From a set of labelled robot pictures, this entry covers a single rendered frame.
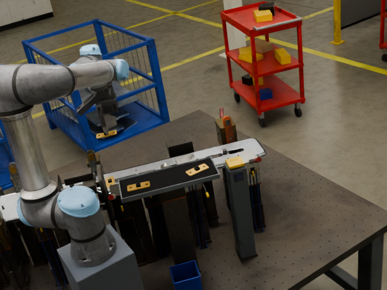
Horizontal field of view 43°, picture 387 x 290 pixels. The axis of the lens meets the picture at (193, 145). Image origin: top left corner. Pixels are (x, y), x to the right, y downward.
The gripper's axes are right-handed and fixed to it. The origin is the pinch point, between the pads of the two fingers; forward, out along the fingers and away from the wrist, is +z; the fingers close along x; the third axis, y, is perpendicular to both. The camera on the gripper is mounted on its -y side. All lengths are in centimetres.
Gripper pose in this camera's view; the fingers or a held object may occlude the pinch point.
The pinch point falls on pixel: (105, 130)
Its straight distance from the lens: 204.0
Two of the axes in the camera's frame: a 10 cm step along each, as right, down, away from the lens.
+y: 9.7, -2.1, 0.9
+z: 1.5, 8.6, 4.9
